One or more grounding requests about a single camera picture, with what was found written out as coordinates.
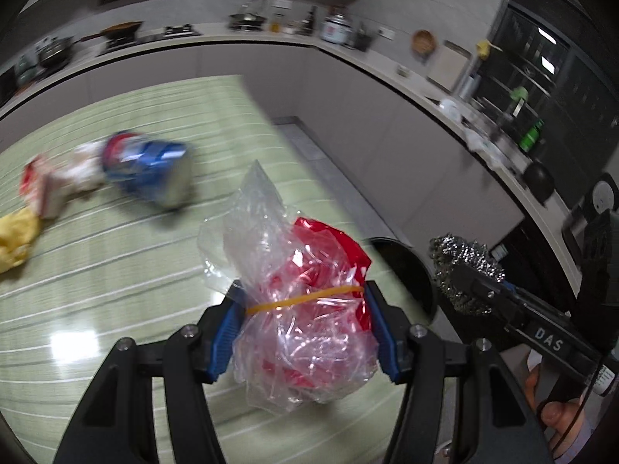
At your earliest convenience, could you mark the clear bag with red plastic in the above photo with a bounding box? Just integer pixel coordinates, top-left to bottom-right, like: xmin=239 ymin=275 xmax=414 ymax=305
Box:
xmin=197 ymin=161 xmax=379 ymax=413

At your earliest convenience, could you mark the blue pepsi can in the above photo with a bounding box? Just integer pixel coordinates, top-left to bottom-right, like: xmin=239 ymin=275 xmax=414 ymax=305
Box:
xmin=101 ymin=131 xmax=194 ymax=210

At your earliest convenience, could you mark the black trash bin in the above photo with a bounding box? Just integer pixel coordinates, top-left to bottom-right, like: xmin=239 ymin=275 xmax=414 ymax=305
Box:
xmin=369 ymin=237 xmax=439 ymax=322

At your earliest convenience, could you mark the person's right hand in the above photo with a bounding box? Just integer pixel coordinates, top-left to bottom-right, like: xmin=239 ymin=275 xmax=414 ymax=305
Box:
xmin=523 ymin=363 xmax=596 ymax=455

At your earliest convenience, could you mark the black round kettle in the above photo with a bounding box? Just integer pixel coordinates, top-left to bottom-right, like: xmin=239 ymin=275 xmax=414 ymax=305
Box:
xmin=523 ymin=161 xmax=555 ymax=204

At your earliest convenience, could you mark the green dish soap bottle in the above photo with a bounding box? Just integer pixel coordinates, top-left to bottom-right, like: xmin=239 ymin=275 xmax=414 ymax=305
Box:
xmin=518 ymin=118 xmax=544 ymax=154

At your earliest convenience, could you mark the yellow towel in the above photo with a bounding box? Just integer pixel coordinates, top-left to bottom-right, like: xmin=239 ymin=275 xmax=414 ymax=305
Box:
xmin=0 ymin=207 xmax=42 ymax=273

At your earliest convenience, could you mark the red white milk carton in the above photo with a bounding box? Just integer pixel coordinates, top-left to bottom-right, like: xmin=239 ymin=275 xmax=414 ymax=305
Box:
xmin=19 ymin=154 xmax=70 ymax=220

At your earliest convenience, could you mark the white plate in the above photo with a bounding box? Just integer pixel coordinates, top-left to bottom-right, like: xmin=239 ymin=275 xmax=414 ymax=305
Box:
xmin=439 ymin=97 xmax=462 ymax=124

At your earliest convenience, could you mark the crumpled white tissue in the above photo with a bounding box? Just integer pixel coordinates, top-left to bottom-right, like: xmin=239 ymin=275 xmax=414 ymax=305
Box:
xmin=62 ymin=140 xmax=105 ymax=194

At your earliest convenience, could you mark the white cutting board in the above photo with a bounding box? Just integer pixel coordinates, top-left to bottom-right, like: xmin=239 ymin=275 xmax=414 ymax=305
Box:
xmin=426 ymin=40 xmax=471 ymax=93

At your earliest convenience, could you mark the woven bamboo basket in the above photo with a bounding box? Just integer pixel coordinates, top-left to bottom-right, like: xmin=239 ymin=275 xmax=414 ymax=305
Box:
xmin=411 ymin=29 xmax=436 ymax=56

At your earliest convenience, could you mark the black utensil holder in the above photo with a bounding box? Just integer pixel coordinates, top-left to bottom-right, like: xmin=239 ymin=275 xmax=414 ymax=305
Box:
xmin=352 ymin=22 xmax=374 ymax=51

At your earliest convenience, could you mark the white rice cooker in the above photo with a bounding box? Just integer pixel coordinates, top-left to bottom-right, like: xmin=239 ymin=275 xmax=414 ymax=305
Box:
xmin=319 ymin=6 xmax=351 ymax=45

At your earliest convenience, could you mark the black lidded pan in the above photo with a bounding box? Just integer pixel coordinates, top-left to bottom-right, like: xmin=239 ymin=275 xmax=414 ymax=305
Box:
xmin=37 ymin=37 xmax=75 ymax=69

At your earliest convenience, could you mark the gas stove top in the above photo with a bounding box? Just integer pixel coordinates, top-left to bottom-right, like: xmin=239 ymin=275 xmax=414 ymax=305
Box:
xmin=161 ymin=24 xmax=200 ymax=40

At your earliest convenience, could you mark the black wok on stove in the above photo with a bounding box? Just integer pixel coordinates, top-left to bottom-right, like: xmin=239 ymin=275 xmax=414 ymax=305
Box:
xmin=80 ymin=21 xmax=143 ymax=42

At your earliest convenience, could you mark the steel pot with handle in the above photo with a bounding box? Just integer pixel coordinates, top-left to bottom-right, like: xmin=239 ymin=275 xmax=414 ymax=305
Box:
xmin=227 ymin=0 xmax=267 ymax=31

